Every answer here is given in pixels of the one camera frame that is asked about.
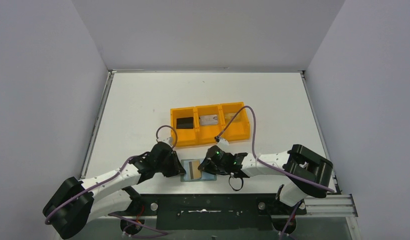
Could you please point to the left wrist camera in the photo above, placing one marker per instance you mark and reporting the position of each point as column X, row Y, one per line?
column 167, row 140

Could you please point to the silver VIP card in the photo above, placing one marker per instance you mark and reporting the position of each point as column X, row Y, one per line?
column 208, row 120

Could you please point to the gold card with stripe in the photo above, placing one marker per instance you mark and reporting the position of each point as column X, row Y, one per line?
column 231, row 116

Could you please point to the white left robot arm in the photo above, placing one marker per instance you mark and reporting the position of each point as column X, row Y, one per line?
column 77, row 202

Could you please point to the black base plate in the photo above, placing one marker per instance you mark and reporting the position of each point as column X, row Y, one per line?
column 261, row 211

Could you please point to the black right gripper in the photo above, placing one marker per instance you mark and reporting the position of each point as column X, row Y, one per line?
column 209, row 163

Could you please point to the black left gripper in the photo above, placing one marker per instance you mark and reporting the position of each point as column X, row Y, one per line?
column 173, row 164

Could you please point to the yellow three-compartment bin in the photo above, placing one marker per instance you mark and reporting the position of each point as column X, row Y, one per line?
column 203, row 135

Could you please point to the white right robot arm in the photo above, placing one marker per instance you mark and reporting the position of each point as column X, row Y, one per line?
column 309, row 173

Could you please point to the green card holder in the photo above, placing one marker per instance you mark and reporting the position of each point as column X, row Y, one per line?
column 206, row 177

